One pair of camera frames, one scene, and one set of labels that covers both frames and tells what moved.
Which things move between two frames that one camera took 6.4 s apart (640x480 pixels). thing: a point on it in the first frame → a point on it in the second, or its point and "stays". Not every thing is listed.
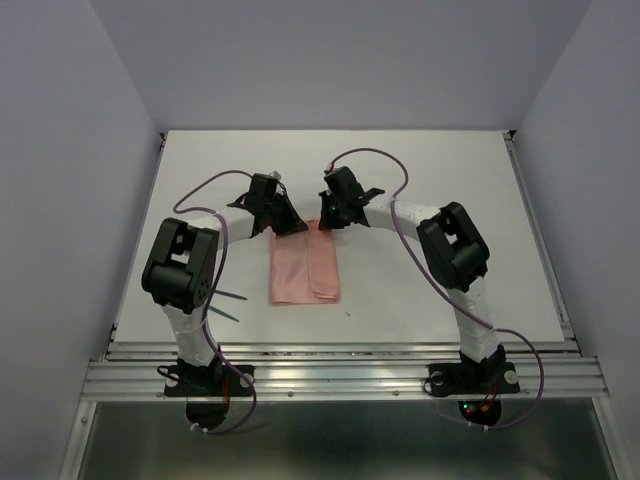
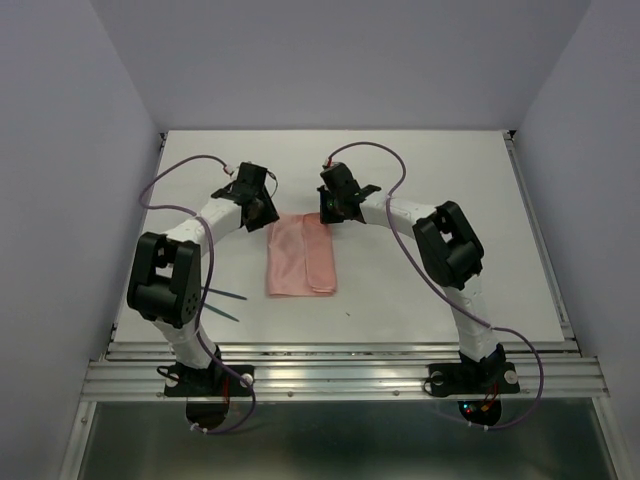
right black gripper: [325, 221] stays
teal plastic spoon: [224, 313] stays
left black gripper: [293, 223] → [270, 215]
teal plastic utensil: [230, 295] stays
